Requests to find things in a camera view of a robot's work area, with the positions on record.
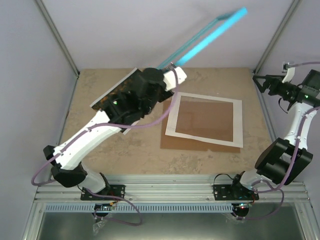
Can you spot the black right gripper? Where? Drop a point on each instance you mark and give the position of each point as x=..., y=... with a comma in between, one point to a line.
x=274, y=80

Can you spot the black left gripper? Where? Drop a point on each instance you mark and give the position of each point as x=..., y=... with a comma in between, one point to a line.
x=170, y=94

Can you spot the teal wooden picture frame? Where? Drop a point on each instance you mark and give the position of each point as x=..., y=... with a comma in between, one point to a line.
x=204, y=38

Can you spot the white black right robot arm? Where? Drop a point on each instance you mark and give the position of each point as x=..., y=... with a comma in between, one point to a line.
x=286, y=157

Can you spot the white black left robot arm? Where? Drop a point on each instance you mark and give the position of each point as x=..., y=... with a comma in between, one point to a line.
x=66, y=159

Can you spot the sunflower photo print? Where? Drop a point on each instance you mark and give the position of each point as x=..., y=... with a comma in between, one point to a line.
x=120, y=105

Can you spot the brown cardboard backing board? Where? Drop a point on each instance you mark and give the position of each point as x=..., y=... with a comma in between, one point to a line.
x=213, y=119

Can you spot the white mat board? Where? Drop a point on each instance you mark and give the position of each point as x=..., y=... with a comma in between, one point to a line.
x=237, y=121

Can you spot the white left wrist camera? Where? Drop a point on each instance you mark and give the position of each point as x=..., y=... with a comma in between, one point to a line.
x=172, y=78

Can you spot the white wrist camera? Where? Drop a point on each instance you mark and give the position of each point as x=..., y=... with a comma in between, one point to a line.
x=289, y=70
x=172, y=78

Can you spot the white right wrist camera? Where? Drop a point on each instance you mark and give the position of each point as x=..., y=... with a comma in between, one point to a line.
x=289, y=70

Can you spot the right aluminium corner post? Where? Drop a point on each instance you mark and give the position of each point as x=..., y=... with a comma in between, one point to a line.
x=294, y=5

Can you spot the aluminium corner post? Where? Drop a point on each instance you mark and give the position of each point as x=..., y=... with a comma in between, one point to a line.
x=56, y=35
x=294, y=5

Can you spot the aluminium mounting rail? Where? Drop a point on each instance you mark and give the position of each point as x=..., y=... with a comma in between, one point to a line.
x=177, y=188

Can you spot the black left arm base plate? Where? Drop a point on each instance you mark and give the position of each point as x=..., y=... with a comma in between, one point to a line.
x=114, y=192

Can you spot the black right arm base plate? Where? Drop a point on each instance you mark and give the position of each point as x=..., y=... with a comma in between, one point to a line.
x=228, y=192

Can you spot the left aluminium corner post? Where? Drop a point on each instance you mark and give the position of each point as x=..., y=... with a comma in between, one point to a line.
x=56, y=35

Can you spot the light blue slotted cable duct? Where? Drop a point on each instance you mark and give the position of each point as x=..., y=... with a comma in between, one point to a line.
x=141, y=207

